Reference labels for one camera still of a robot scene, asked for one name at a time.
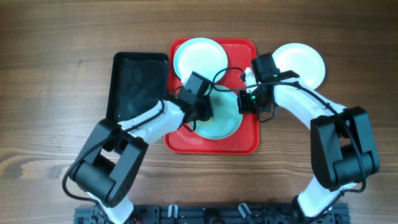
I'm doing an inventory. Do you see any light blue plate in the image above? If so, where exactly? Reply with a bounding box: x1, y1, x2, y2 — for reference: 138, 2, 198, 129
194, 85, 243, 140
173, 38, 228, 85

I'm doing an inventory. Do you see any light blue plate top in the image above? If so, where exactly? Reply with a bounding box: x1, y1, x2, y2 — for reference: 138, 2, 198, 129
173, 38, 228, 85

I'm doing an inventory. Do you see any white plate with stain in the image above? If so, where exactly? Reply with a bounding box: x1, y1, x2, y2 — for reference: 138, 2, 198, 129
272, 43, 326, 90

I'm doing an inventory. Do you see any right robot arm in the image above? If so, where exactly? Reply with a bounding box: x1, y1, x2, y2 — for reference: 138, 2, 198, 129
238, 77, 379, 223

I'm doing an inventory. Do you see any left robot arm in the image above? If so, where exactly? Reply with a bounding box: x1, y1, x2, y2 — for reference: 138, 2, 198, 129
62, 93, 213, 223

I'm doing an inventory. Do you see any red plastic tray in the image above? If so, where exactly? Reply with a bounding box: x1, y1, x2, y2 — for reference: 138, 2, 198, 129
164, 38, 260, 155

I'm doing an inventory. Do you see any black rectangular water tray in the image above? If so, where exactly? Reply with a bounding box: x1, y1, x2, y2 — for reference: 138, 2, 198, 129
106, 52, 169, 123

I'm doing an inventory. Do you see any right black cable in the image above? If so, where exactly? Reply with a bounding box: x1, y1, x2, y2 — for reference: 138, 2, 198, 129
211, 67, 367, 215

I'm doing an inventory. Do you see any black cable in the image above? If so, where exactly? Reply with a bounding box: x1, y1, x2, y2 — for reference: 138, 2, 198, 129
211, 67, 367, 215
61, 60, 175, 206

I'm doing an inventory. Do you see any left black cable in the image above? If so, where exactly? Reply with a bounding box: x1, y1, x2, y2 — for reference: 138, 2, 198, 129
61, 60, 175, 206

